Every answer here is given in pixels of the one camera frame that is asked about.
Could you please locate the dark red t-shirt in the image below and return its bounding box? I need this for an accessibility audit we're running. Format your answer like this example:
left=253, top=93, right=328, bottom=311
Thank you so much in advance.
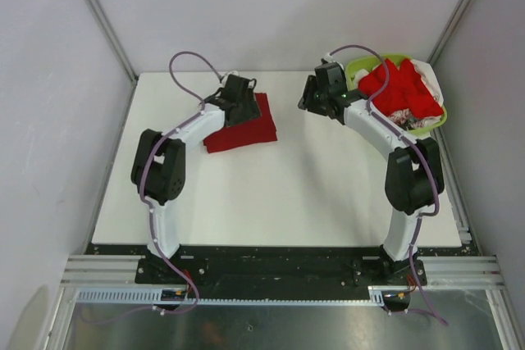
left=203, top=93, right=277, bottom=153

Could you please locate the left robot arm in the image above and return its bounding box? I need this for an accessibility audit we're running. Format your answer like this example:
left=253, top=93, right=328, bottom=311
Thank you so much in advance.
left=130, top=72, right=262, bottom=284

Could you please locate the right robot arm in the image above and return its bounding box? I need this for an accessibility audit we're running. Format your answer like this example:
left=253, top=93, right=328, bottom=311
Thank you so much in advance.
left=298, top=60, right=445, bottom=285

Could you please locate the green plastic basket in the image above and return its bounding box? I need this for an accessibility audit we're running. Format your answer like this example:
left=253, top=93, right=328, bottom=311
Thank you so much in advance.
left=345, top=52, right=449, bottom=138

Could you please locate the white floral shirt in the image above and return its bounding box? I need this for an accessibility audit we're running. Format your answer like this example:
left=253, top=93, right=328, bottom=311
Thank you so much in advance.
left=353, top=58, right=446, bottom=131

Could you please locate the bright red shirt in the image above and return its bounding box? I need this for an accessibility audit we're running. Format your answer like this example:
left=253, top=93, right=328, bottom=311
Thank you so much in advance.
left=372, top=58, right=444, bottom=119

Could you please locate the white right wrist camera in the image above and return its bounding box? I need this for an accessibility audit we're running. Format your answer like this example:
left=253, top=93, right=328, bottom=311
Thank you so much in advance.
left=321, top=52, right=335, bottom=63

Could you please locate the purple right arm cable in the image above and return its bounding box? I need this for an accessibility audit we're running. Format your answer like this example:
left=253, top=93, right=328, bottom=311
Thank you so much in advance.
left=327, top=43, right=449, bottom=326

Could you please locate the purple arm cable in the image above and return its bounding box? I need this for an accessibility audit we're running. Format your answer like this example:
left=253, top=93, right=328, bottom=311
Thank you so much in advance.
left=327, top=43, right=449, bottom=326
left=138, top=51, right=201, bottom=318

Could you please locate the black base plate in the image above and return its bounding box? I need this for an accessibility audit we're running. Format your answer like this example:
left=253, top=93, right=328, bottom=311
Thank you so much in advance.
left=135, top=245, right=427, bottom=299

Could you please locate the right corner aluminium post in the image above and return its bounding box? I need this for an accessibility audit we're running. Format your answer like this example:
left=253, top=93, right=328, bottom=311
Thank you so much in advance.
left=427, top=0, right=474, bottom=65

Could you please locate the corner aluminium post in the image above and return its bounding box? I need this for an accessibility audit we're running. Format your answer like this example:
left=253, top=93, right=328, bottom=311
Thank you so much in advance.
left=427, top=0, right=474, bottom=65
left=84, top=0, right=138, bottom=84

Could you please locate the grey slotted cable duct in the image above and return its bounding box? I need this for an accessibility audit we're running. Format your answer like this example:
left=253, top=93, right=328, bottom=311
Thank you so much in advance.
left=76, top=286, right=400, bottom=307

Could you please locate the left corner aluminium post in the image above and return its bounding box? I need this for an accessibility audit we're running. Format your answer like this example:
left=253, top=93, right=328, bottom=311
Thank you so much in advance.
left=84, top=0, right=138, bottom=84

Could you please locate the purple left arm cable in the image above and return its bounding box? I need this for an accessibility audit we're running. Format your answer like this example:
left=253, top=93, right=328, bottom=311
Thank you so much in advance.
left=138, top=51, right=201, bottom=318

